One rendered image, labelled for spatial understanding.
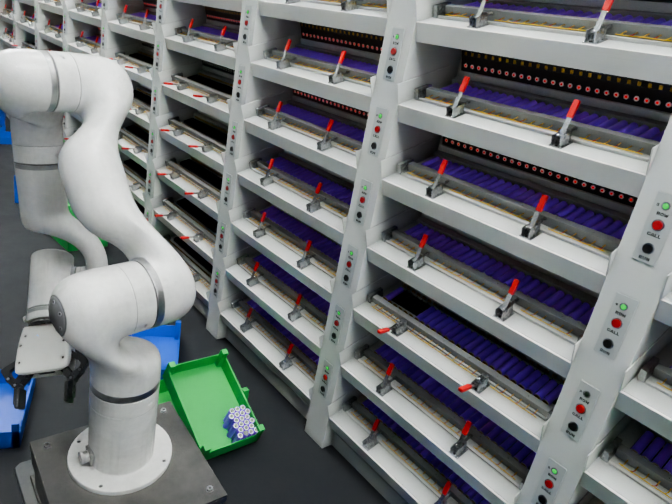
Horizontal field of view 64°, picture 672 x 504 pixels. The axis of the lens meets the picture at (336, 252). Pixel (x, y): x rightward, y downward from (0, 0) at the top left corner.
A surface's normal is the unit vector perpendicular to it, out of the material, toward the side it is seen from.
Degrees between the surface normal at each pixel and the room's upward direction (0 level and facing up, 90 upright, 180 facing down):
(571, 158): 110
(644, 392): 20
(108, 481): 5
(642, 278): 90
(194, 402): 25
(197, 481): 5
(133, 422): 94
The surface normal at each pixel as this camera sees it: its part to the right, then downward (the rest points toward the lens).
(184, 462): 0.21, -0.88
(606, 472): -0.08, -0.83
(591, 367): -0.76, 0.10
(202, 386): 0.43, -0.67
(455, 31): -0.77, 0.40
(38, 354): 0.05, -0.42
